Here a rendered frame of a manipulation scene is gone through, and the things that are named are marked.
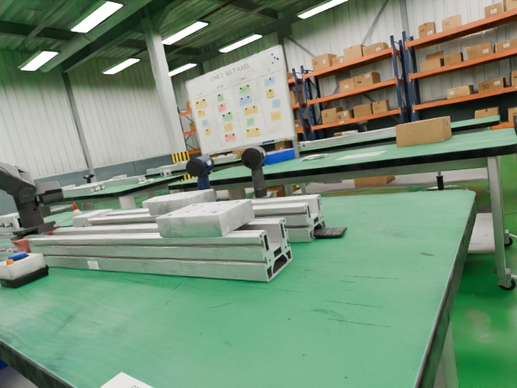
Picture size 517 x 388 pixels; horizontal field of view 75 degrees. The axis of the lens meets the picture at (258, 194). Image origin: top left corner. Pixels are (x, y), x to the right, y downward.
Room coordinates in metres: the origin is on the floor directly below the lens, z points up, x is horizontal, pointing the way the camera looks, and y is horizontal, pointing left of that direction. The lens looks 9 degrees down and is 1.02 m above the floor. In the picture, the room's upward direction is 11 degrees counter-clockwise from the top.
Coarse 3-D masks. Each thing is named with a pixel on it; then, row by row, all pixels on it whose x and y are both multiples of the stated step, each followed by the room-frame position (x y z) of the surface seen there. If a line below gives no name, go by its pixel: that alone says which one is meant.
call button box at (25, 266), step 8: (24, 256) 0.83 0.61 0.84; (32, 256) 0.83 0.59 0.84; (40, 256) 0.84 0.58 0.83; (0, 264) 0.81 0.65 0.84; (16, 264) 0.79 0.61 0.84; (24, 264) 0.81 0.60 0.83; (32, 264) 0.82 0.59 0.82; (40, 264) 0.83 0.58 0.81; (0, 272) 0.81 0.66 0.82; (8, 272) 0.78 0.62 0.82; (16, 272) 0.79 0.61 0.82; (24, 272) 0.80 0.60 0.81; (32, 272) 0.82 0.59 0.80; (40, 272) 0.83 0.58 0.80; (0, 280) 0.82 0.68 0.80; (8, 280) 0.79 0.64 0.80; (16, 280) 0.78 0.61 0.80; (24, 280) 0.80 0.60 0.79; (32, 280) 0.81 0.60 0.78; (16, 288) 0.78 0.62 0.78
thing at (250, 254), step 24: (48, 240) 0.90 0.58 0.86; (72, 240) 0.84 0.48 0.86; (96, 240) 0.78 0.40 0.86; (120, 240) 0.73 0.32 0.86; (144, 240) 0.69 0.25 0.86; (168, 240) 0.65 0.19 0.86; (192, 240) 0.61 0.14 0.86; (216, 240) 0.58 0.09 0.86; (240, 240) 0.55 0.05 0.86; (264, 240) 0.54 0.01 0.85; (48, 264) 0.92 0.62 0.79; (72, 264) 0.85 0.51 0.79; (96, 264) 0.79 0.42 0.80; (120, 264) 0.74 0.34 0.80; (144, 264) 0.70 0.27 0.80; (168, 264) 0.66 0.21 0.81; (192, 264) 0.62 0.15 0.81; (216, 264) 0.59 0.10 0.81; (240, 264) 0.56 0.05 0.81; (264, 264) 0.54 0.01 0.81
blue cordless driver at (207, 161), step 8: (192, 160) 1.08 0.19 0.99; (200, 160) 1.09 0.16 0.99; (208, 160) 1.15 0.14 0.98; (192, 168) 1.07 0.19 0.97; (200, 168) 1.07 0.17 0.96; (208, 168) 1.13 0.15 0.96; (200, 176) 1.11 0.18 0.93; (200, 184) 1.10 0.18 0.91; (208, 184) 1.13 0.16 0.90; (216, 200) 1.13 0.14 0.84
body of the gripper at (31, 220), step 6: (24, 210) 1.01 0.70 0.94; (36, 210) 1.03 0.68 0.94; (24, 216) 1.01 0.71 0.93; (30, 216) 1.01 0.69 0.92; (36, 216) 1.02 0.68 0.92; (24, 222) 1.01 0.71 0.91; (30, 222) 1.01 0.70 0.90; (36, 222) 1.02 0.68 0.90; (42, 222) 1.04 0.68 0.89; (48, 222) 1.04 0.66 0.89; (54, 222) 1.06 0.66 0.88; (24, 228) 1.01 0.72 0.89; (30, 228) 1.00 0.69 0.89; (36, 228) 1.02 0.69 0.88; (24, 234) 0.98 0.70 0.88
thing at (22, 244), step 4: (28, 232) 1.03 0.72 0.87; (32, 232) 1.04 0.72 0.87; (16, 236) 1.02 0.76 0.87; (20, 236) 1.00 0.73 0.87; (24, 236) 1.02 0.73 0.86; (12, 240) 1.00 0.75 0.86; (16, 240) 0.98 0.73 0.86; (20, 240) 0.97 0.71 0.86; (24, 240) 0.98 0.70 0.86; (16, 244) 1.00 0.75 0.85; (20, 244) 0.98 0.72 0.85; (24, 244) 0.98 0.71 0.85; (28, 244) 0.99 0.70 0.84; (20, 248) 1.00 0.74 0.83; (24, 248) 0.98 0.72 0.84; (28, 248) 0.99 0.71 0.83; (28, 252) 0.99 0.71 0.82
